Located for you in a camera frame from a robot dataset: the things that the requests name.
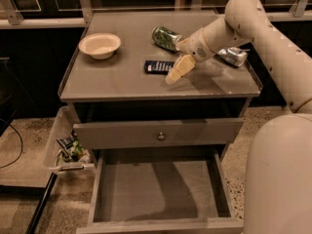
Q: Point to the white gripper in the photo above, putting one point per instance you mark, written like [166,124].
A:
[197,47]

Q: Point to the blue rxbar blueberry bar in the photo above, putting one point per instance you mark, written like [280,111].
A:
[158,66]

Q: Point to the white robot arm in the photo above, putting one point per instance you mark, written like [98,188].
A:
[278,183]

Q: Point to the grey top drawer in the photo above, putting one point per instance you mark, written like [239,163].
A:
[136,134]

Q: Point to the round brass drawer knob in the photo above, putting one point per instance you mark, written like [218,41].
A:
[161,136]

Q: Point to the grey drawer cabinet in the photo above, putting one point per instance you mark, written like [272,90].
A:
[119,90]

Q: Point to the open grey middle drawer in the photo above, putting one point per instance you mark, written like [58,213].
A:
[166,190]

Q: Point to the green soda can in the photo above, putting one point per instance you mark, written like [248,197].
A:
[165,38]

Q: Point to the silver soda can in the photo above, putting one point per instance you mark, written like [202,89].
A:
[234,56]

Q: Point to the white paper bowl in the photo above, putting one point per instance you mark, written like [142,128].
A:
[99,45]

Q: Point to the snack packets in bin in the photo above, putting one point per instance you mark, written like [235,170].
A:
[71,150]

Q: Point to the clear plastic bin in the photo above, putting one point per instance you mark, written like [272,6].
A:
[61,128]

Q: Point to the black floor bar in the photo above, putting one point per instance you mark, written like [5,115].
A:
[45,195]

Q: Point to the metal railing frame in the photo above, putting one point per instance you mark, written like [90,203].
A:
[45,17]

